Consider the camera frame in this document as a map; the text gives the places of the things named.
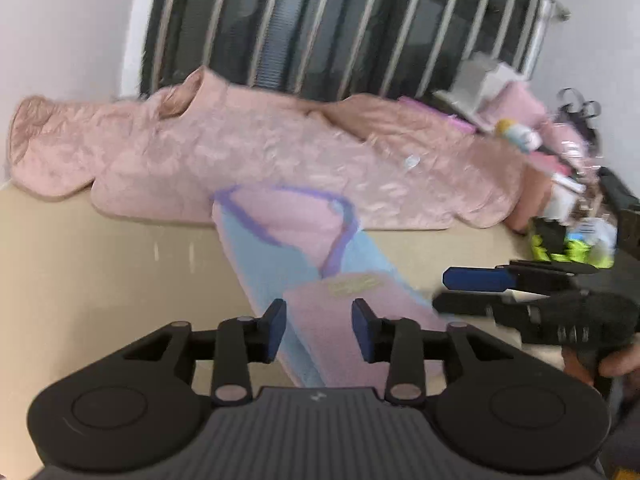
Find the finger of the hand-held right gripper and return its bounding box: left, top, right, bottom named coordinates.
left=432, top=291, right=532, bottom=325
left=442, top=261, right=577, bottom=295

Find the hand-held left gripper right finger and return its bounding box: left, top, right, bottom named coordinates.
left=351, top=298, right=521, bottom=408

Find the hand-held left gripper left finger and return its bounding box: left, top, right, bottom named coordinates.
left=122, top=299, right=288, bottom=408

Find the pink blue purple-trimmed garment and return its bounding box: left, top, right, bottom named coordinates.
left=211, top=185, right=452, bottom=390

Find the person's right hand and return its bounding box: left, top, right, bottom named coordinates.
left=562, top=342, right=640, bottom=387

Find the black yellow glove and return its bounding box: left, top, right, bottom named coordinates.
left=529, top=217, right=617, bottom=269

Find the pink storage box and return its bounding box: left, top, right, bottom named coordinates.
left=510, top=160, right=557, bottom=234

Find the white yellow plush toy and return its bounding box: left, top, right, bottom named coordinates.
left=495, top=118, right=544, bottom=154

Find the pink frilly fabric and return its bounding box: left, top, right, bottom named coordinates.
left=544, top=119, right=597, bottom=172

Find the pink quilted jacket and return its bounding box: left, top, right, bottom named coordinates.
left=7, top=66, right=557, bottom=234

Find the pink pouch bag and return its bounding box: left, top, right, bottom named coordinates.
left=492, top=80, right=552, bottom=134

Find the stack of white boxes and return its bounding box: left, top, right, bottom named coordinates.
left=432, top=52, right=529, bottom=122

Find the window with steel bars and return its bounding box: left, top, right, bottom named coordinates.
left=140, top=0, right=572, bottom=104

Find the black looped cord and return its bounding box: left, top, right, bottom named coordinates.
left=557, top=87, right=602, bottom=127

